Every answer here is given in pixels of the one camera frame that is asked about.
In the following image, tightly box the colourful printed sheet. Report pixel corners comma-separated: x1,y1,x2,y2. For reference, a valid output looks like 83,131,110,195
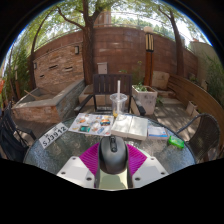
68,112,115,137

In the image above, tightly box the black slatted garden chair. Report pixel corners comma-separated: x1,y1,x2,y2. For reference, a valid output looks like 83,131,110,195
0,101,37,163

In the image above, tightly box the slender tree trunk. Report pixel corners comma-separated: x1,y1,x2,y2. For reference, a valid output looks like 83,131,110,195
159,6,186,78

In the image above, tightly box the small green packet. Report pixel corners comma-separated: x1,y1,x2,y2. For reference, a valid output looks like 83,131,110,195
167,135,185,150

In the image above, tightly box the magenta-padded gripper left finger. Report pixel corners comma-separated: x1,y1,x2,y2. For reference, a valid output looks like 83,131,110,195
56,142,103,190

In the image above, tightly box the white wall utility box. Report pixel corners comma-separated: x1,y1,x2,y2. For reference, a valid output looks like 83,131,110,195
96,61,109,75

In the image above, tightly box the large forked tree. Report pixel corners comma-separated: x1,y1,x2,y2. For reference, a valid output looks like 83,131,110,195
56,0,111,86

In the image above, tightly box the dark wooden slatted armchair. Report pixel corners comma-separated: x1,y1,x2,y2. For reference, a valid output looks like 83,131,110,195
73,73,147,117

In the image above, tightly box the wooden garden lamp post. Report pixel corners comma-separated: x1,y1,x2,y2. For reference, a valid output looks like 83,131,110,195
143,26,155,87

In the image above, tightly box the open white book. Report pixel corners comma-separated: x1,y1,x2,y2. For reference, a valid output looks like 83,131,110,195
110,113,149,141

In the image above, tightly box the white number plate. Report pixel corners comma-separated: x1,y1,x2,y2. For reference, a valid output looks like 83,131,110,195
38,122,69,150

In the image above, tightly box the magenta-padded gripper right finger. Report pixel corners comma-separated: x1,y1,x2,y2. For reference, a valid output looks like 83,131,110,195
125,143,170,190

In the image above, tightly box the clear plastic cup with straw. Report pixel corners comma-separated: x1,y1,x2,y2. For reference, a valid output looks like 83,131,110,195
109,79,128,119

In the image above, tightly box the stone brick raised bed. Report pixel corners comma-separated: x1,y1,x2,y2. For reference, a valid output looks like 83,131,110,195
11,78,86,125

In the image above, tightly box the dark grey computer mouse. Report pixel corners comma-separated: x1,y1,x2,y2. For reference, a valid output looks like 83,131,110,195
97,134,130,176

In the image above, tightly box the white and blue booklet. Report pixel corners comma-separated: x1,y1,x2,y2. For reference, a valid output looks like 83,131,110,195
147,124,169,140

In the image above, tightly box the dark wicker garden chair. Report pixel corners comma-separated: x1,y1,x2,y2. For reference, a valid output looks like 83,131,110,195
175,113,222,164

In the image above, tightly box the white square planter with plant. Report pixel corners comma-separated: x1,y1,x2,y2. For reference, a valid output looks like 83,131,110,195
131,83,158,116

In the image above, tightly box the curved wooden bench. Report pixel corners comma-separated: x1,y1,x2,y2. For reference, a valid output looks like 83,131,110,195
166,73,224,148

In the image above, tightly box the pale stone block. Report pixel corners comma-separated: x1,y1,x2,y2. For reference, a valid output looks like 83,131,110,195
151,70,171,91

